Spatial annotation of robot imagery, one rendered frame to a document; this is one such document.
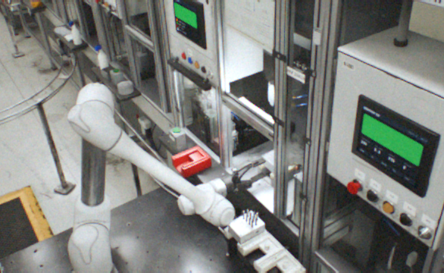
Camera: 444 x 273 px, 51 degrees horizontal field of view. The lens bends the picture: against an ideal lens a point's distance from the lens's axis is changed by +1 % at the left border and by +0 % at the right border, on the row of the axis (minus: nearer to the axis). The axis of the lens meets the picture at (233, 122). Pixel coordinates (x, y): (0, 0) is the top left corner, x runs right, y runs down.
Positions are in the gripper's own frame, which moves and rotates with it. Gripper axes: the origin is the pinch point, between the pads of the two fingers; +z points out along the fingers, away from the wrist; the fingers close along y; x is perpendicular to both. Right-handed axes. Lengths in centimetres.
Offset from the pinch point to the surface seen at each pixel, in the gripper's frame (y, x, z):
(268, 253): -12.4, -32.5, -19.9
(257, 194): -9.5, -4.8, -4.5
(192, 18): 64, 34, -10
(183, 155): -4.9, 35.2, -20.7
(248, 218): -7.7, -15.8, -18.0
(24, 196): -102, 177, -89
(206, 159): -4.6, 25.6, -13.3
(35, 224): -101, 142, -90
